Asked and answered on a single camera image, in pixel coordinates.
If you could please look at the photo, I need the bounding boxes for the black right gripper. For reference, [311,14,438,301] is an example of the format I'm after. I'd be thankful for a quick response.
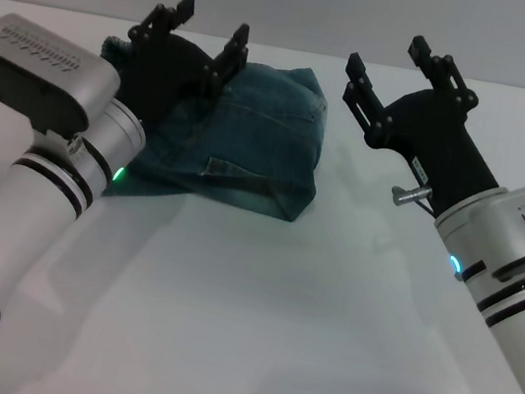
[326,24,521,224]

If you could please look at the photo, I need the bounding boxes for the silver right cable connector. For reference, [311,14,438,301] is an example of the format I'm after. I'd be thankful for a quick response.
[389,180,434,212]

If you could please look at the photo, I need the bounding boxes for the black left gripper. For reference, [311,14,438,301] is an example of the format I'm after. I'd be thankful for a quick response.
[112,0,257,139]

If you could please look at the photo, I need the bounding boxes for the thin black cable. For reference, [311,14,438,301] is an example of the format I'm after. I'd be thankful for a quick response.
[409,190,443,219]

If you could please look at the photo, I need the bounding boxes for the blue denim shorts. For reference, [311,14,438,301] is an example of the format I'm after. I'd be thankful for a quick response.
[78,34,338,229]

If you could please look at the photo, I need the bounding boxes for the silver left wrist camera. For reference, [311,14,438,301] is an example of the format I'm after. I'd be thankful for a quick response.
[0,11,128,147]

